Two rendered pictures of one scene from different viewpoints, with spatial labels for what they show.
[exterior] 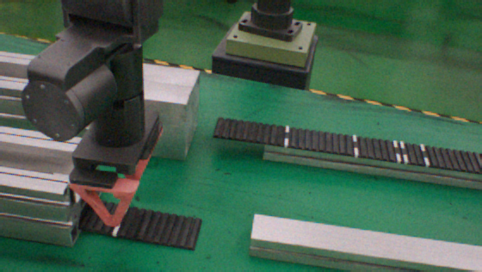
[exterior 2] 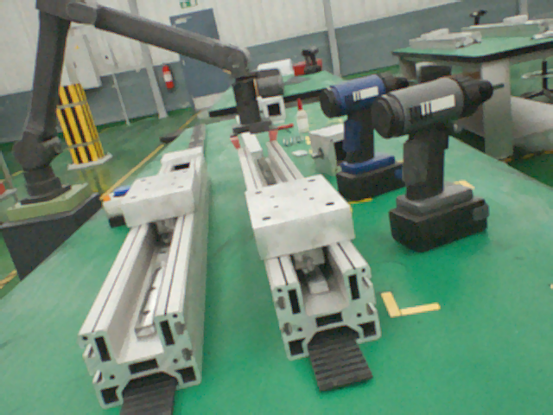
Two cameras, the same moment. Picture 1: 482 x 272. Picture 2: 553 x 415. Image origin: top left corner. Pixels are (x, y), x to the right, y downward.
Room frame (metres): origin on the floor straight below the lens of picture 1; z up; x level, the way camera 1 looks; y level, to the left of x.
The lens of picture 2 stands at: (0.57, 1.42, 1.09)
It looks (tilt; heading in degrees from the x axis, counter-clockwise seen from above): 18 degrees down; 262
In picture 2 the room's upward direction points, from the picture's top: 12 degrees counter-clockwise
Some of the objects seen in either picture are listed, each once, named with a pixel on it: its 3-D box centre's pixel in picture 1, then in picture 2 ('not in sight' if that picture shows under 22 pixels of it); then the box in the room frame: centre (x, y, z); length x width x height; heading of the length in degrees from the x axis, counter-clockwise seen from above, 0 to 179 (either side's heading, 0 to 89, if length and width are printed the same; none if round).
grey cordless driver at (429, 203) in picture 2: not in sight; (448, 157); (0.24, 0.77, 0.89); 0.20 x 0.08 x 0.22; 10
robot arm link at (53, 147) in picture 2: not in sight; (41, 153); (0.99, -0.04, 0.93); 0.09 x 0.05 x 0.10; 164
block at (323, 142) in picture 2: not in sight; (332, 150); (0.28, 0.27, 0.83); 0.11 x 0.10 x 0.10; 9
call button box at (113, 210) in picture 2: not in sight; (131, 205); (0.76, 0.27, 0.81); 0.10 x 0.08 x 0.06; 176
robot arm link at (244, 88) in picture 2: (110, 67); (246, 90); (0.43, 0.13, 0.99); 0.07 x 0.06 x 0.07; 164
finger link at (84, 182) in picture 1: (114, 185); (264, 140); (0.41, 0.13, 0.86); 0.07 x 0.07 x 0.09; 86
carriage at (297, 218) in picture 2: not in sight; (295, 222); (0.48, 0.82, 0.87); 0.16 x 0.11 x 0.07; 86
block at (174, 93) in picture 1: (164, 107); (181, 172); (0.64, 0.12, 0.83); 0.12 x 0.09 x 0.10; 176
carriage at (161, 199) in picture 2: not in sight; (166, 201); (0.65, 0.56, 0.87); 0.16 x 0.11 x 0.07; 86
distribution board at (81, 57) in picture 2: not in sight; (88, 79); (2.65, -11.17, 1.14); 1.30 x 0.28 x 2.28; 170
